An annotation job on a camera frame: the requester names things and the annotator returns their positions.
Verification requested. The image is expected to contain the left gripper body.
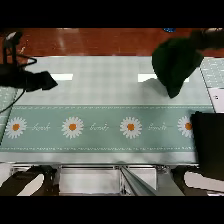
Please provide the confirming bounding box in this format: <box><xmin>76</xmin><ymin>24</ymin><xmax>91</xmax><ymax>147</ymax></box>
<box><xmin>25</xmin><ymin>70</ymin><xmax>59</xmax><ymax>93</ymax></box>

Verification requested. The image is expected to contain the dark green garment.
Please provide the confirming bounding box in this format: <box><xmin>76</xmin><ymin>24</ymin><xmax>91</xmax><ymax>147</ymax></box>
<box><xmin>151</xmin><ymin>36</ymin><xmax>205</xmax><ymax>100</ymax></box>

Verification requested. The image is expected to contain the white garment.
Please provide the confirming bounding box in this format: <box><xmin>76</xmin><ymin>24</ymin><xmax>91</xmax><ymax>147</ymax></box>
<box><xmin>208</xmin><ymin>87</ymin><xmax>224</xmax><ymax>114</ymax></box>

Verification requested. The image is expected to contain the black garment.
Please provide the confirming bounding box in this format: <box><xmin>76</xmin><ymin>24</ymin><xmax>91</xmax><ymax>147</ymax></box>
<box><xmin>190</xmin><ymin>111</ymin><xmax>224</xmax><ymax>182</ymax></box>

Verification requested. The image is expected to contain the black cable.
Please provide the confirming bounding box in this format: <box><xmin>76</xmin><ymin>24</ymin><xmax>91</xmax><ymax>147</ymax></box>
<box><xmin>0</xmin><ymin>87</ymin><xmax>27</xmax><ymax>115</ymax></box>

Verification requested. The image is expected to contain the silver frame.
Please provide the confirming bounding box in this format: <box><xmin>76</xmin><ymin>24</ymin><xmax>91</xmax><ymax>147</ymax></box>
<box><xmin>0</xmin><ymin>161</ymin><xmax>224</xmax><ymax>197</ymax></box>

